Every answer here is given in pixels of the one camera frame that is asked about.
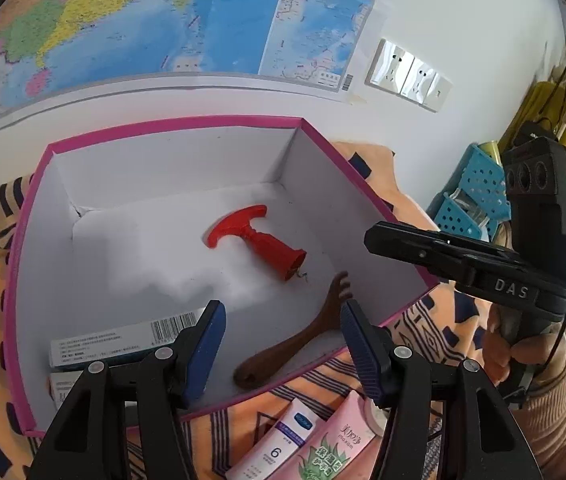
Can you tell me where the pink cardboard box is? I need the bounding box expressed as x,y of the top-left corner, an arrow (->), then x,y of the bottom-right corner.
2,116 -> 441,438

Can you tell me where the white barcode medicine box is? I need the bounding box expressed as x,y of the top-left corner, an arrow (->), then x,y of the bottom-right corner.
48,308 -> 205,368

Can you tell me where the person's right hand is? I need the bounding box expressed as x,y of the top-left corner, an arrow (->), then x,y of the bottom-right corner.
483,305 -> 566,387

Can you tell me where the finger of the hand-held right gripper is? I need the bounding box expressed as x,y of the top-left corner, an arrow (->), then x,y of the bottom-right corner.
365,221 -> 514,261
415,247 -> 478,286

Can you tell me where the blue and white medicine box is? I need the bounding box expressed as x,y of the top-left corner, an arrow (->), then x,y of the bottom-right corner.
47,371 -> 86,411

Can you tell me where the person's right forearm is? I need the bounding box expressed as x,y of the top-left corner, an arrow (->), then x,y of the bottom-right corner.
505,350 -> 566,480

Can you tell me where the white tube purple label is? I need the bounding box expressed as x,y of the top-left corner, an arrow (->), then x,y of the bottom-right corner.
225,396 -> 324,480

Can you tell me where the white wall socket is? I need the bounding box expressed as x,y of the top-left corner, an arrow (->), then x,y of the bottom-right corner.
367,38 -> 414,93
400,57 -> 436,103

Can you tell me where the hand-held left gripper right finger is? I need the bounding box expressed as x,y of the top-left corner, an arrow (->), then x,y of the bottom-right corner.
340,299 -> 544,480

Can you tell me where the clear tape roll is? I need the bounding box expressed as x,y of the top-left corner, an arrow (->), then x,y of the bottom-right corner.
363,399 -> 389,436

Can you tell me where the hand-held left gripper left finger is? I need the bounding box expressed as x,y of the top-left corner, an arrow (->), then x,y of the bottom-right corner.
26,300 -> 227,480

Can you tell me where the wall map poster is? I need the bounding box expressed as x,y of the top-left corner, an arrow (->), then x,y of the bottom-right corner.
0,0 -> 389,133

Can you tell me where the wooden back scratcher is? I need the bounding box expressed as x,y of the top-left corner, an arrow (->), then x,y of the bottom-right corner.
233,271 -> 353,388

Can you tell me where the red plastic handle tool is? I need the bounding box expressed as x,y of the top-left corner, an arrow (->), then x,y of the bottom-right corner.
207,205 -> 308,283

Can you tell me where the pink tube aloe print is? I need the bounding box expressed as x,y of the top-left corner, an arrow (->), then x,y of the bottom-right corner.
283,391 -> 379,480

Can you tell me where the black handbag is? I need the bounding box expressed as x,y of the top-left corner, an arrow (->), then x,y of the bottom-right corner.
517,120 -> 560,145

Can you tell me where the blue perforated plastic rack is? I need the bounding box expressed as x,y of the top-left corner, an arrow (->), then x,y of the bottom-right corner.
433,142 -> 512,241

